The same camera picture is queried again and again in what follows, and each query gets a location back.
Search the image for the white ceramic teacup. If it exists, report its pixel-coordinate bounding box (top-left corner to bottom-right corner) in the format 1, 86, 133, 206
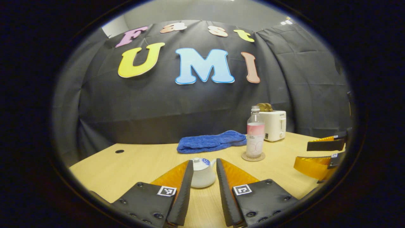
190, 160, 217, 189

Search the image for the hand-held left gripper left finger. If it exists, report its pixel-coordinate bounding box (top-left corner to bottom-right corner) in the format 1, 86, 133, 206
111, 160, 194, 228

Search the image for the white toaster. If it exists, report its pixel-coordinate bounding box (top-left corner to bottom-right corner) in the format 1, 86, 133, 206
259, 110, 287, 142

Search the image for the black backdrop cloth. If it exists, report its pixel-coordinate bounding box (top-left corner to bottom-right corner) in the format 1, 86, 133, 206
52, 20, 353, 165

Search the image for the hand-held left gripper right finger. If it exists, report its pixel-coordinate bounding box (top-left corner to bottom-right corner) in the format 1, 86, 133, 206
216, 158, 299, 228

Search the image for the clear water bottle pink label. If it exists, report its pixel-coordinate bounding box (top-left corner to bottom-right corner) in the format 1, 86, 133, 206
246, 106, 265, 159

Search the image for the blue towel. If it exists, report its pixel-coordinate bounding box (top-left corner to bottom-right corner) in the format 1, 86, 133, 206
177, 130, 247, 154

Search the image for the round wooden coaster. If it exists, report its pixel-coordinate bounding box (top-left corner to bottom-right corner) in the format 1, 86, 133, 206
241, 151, 266, 162

